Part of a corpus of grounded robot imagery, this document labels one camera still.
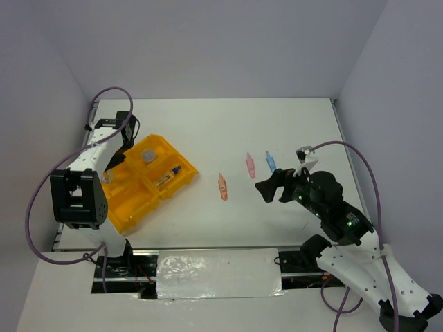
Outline orange highlighter pen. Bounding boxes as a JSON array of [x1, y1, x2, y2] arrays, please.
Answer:
[[218, 173, 228, 201]]

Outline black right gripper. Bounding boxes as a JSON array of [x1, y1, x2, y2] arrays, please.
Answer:
[[254, 162, 324, 216]]

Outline yellow compartment bin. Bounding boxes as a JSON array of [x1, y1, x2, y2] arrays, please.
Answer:
[[102, 134, 199, 234]]

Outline blue highlighter pen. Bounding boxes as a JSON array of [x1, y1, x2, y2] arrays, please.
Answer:
[[266, 151, 277, 173]]

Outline pink highlighter pen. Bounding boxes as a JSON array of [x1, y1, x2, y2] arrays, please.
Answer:
[[246, 153, 255, 178]]

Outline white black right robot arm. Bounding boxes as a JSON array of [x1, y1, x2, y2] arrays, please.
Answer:
[[255, 168, 442, 331]]

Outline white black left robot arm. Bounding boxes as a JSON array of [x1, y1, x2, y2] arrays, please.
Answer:
[[50, 111, 137, 276]]

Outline silver foil covered panel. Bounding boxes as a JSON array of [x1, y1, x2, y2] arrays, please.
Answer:
[[156, 248, 284, 299]]

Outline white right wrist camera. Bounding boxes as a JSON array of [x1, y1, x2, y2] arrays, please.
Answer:
[[293, 146, 318, 176]]

